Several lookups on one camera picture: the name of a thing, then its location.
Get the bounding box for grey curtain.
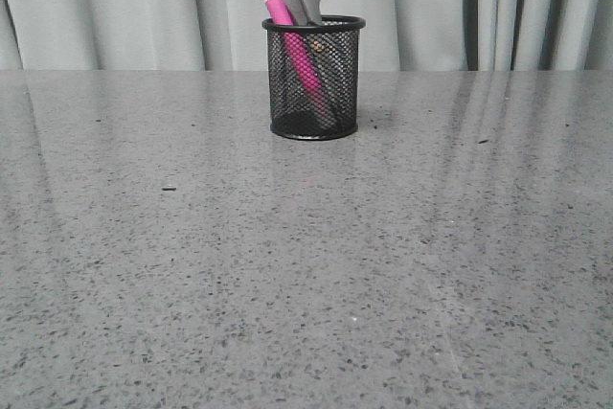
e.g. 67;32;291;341
1;0;612;71

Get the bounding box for black mesh pen cup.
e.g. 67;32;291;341
262;15;366;141

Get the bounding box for pink marker pen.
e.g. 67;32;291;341
264;0;329;117

